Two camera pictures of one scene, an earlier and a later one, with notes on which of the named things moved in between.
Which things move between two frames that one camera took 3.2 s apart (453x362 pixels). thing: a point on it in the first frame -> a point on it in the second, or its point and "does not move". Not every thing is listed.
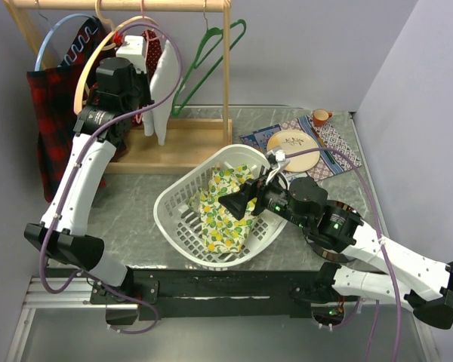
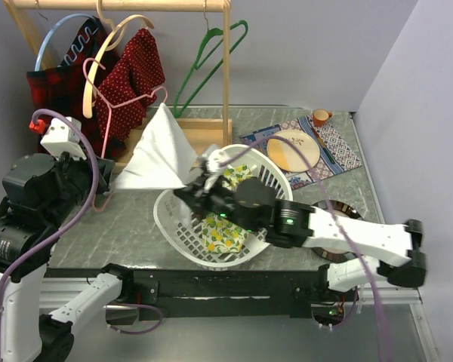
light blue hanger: x=36 y=67 does not move
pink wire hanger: x=148 y=39 -> x=109 y=112
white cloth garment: x=166 y=75 -> x=167 y=161
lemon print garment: x=222 y=231 does not move
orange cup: x=320 y=117 does not move
